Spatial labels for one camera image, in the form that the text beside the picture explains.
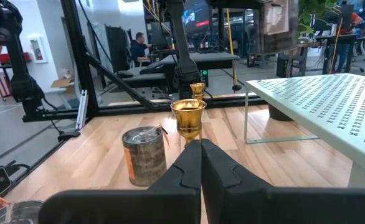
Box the brass candlestick holder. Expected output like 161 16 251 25
169 98 207 147
189 82 206 101

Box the black table clamp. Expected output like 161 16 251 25
57 130 81 142

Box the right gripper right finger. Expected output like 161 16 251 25
201 139 365 224

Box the black aluminium rig frame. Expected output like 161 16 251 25
0 0 267 200

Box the white fire extinguisher cabinet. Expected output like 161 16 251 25
29 36 48 64

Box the yellow hanging cable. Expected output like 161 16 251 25
225 7 242 93

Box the grey desk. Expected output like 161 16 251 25
116 51 241 90

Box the black plant pot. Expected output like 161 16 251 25
268 104 295 122

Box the silver aluminium extrusion bar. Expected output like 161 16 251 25
75 89 89 130

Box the green leafy plant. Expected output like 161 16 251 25
297 0 339 35

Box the person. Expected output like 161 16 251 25
129 32 154 68
331 11 365 74

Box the wall display screen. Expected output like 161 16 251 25
182 0 211 35

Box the green perforated metal shelf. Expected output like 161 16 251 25
244 73 365 189

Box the cardboard box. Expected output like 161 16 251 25
50 77 75 90

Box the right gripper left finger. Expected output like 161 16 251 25
38 139 202 224

